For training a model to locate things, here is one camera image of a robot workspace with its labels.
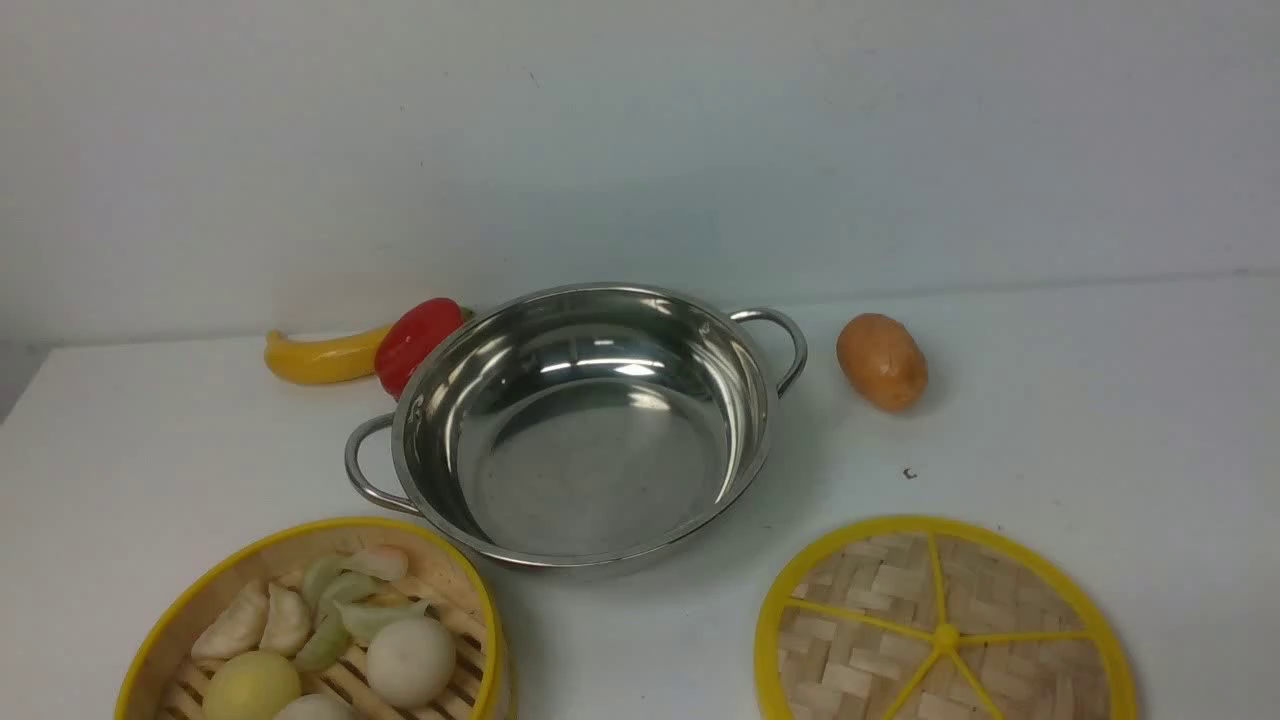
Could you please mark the yellow woven bamboo steamer lid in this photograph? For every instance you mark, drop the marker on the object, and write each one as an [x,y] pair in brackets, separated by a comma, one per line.
[914,617]

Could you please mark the yellow-rimmed bamboo steamer basket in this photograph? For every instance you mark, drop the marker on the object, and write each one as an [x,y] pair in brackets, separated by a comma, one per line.
[163,682]

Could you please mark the red toy bell pepper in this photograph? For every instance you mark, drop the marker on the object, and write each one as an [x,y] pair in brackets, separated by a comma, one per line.
[411,339]

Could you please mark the brown toy potato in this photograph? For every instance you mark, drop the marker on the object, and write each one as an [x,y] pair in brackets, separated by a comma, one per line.
[882,362]

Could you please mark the yellow toy banana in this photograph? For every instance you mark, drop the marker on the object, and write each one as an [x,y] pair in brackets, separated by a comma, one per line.
[323,362]

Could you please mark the white round toy bun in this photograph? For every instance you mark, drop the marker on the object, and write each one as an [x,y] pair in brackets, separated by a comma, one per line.
[411,661]

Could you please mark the pale green toy cabbage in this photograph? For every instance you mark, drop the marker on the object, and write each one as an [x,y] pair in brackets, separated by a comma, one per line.
[351,598]

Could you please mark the white toy dumpling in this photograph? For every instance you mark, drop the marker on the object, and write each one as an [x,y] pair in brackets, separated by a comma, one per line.
[238,628]
[288,624]

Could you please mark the white toy bun at edge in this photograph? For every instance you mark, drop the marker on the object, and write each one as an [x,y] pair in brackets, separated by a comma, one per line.
[315,707]

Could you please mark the yellowish round toy bun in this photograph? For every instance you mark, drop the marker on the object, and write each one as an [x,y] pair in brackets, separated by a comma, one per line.
[255,685]

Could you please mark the stainless steel two-handled pot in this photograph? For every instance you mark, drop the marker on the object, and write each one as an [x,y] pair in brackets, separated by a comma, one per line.
[583,427]

